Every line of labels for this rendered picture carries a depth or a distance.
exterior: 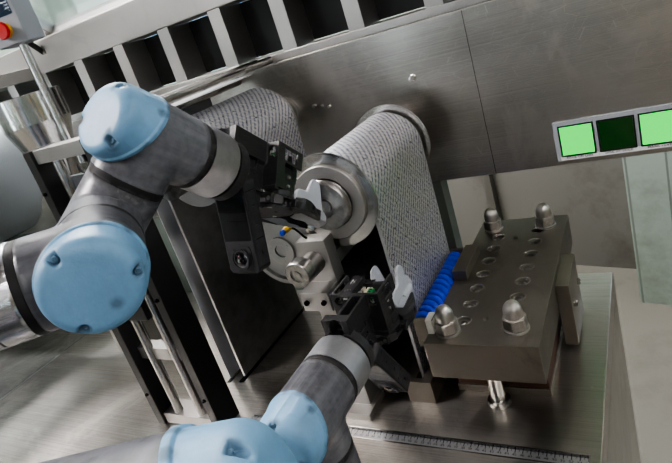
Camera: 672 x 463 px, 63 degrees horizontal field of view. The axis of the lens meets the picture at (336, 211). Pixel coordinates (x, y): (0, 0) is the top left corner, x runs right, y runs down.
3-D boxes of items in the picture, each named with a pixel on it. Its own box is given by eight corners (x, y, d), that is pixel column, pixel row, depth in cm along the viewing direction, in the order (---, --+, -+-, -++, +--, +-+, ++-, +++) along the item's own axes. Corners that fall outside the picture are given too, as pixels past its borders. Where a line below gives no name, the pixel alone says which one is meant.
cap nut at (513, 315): (500, 336, 75) (494, 308, 74) (505, 320, 78) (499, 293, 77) (528, 336, 74) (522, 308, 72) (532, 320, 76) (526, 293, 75)
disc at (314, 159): (302, 247, 86) (273, 159, 81) (303, 246, 87) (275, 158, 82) (388, 244, 79) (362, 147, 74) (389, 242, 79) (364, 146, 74)
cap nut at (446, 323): (433, 338, 79) (425, 312, 78) (440, 323, 82) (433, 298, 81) (457, 339, 78) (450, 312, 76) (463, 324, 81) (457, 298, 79)
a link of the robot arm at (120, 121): (58, 144, 52) (100, 64, 52) (150, 178, 61) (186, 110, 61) (97, 174, 47) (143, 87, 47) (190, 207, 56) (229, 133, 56)
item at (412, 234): (408, 331, 85) (376, 224, 79) (448, 256, 104) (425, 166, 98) (411, 331, 85) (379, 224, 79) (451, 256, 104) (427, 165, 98)
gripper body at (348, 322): (395, 270, 74) (359, 322, 64) (411, 323, 77) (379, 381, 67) (346, 272, 78) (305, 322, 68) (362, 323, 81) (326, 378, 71)
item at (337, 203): (355, 199, 76) (338, 239, 80) (360, 193, 77) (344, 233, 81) (309, 173, 77) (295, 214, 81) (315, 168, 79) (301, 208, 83)
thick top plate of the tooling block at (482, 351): (432, 377, 81) (422, 343, 79) (489, 247, 113) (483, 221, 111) (546, 384, 73) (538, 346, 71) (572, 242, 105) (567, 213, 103)
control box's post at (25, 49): (66, 149, 106) (16, 45, 99) (72, 146, 107) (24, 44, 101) (71, 148, 105) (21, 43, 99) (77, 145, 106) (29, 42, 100)
